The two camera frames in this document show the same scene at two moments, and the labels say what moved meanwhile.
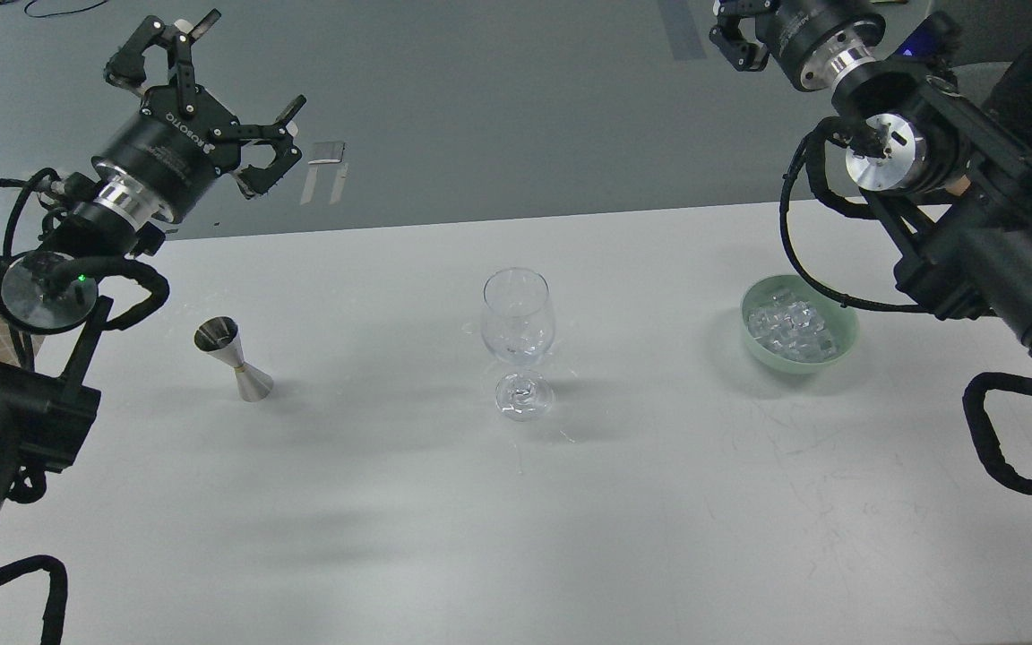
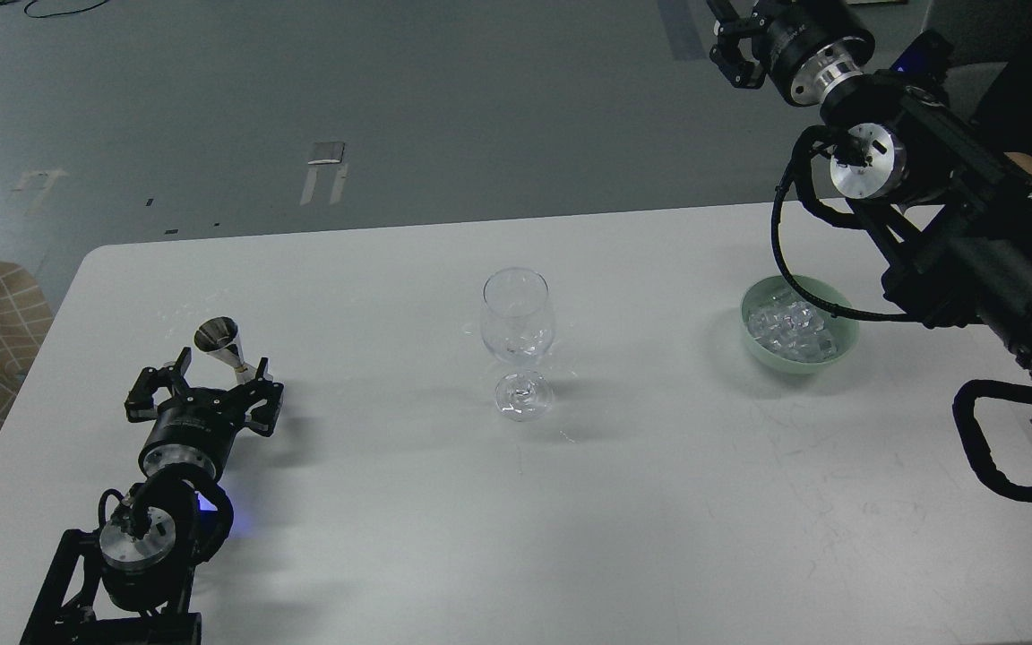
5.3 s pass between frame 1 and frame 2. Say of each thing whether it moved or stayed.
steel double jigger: stayed
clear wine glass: stayed
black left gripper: moved
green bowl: stayed
